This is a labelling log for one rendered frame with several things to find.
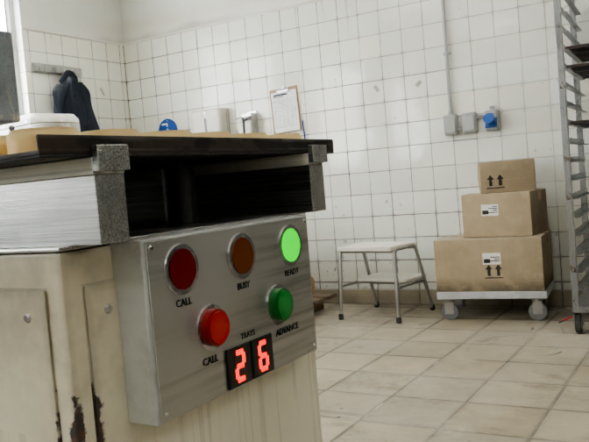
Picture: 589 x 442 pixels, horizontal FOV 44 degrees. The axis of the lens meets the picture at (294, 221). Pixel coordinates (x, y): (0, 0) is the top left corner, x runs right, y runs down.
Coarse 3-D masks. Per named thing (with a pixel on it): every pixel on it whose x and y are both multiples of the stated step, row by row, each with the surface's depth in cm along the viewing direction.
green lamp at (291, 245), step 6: (288, 234) 70; (294, 234) 71; (282, 240) 69; (288, 240) 70; (294, 240) 70; (282, 246) 69; (288, 246) 69; (294, 246) 70; (300, 246) 71; (288, 252) 69; (294, 252) 70; (288, 258) 69; (294, 258) 70
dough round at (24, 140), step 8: (32, 128) 49; (40, 128) 49; (48, 128) 50; (56, 128) 50; (64, 128) 50; (72, 128) 51; (8, 136) 50; (16, 136) 49; (24, 136) 49; (32, 136) 49; (8, 144) 50; (16, 144) 50; (24, 144) 49; (32, 144) 49; (8, 152) 50; (16, 152) 50; (24, 152) 49
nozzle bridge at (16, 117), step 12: (0, 36) 128; (0, 48) 128; (12, 48) 130; (0, 60) 127; (12, 60) 130; (0, 72) 127; (12, 72) 129; (0, 84) 127; (12, 84) 129; (0, 96) 127; (12, 96) 129; (0, 108) 127; (12, 108) 129; (0, 120) 127; (12, 120) 129
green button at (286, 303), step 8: (272, 296) 67; (280, 296) 67; (288, 296) 68; (272, 304) 66; (280, 304) 67; (288, 304) 68; (272, 312) 66; (280, 312) 67; (288, 312) 68; (280, 320) 67
